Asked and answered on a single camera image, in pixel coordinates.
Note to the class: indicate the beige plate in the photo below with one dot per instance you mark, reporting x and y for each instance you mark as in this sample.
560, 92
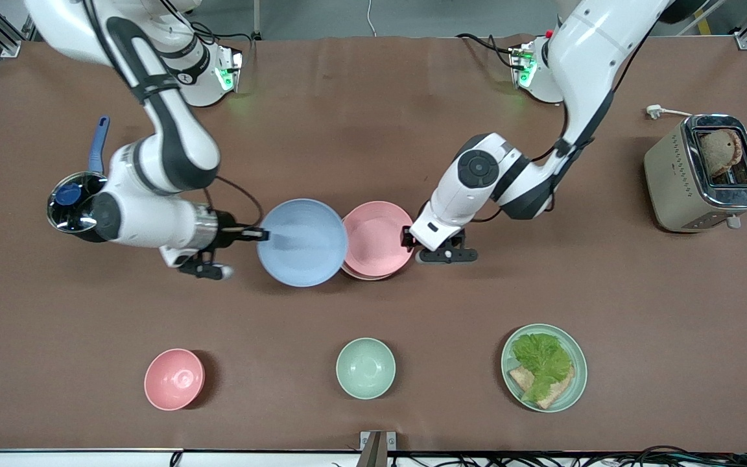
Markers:
367, 277

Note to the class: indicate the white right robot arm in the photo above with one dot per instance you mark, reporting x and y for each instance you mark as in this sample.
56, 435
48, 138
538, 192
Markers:
166, 136

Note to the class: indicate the toast slice in toaster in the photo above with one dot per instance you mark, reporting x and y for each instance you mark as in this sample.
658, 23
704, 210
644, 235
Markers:
718, 152

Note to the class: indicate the thin metal pole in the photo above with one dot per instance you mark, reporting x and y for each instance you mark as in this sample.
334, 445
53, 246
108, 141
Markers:
257, 19

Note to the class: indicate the pink bowl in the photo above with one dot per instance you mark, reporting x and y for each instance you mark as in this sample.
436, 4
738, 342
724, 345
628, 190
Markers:
174, 379

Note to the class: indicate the metal camera bracket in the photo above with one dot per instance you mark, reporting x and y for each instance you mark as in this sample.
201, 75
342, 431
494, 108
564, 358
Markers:
377, 449

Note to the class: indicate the beige and chrome toaster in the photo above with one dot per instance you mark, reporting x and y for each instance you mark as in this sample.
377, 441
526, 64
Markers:
675, 188

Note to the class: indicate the green plate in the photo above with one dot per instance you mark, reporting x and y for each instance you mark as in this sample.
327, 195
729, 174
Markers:
578, 379

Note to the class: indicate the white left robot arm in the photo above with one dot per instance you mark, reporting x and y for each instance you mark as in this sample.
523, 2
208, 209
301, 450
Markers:
581, 58

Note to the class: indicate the brown bread slice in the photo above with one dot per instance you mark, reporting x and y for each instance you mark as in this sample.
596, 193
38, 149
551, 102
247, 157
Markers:
558, 394

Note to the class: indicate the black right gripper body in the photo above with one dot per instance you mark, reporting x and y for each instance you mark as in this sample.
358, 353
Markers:
226, 233

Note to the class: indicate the glass lid with blue knob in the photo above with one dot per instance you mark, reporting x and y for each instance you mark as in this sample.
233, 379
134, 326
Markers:
69, 198

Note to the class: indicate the blue plate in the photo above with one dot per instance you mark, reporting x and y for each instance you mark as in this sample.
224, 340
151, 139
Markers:
305, 243

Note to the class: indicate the green lettuce leaf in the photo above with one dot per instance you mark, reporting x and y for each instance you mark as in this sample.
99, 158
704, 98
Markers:
542, 360

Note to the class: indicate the brown table cover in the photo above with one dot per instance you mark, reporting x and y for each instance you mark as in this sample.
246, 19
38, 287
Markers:
373, 130

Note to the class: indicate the white toaster plug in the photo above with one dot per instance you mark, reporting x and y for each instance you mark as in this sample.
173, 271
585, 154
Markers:
653, 111

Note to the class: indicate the green bowl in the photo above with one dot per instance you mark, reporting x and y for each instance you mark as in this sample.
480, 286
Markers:
366, 368

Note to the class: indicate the pink plate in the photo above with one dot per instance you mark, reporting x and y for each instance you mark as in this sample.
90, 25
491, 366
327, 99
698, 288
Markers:
380, 237

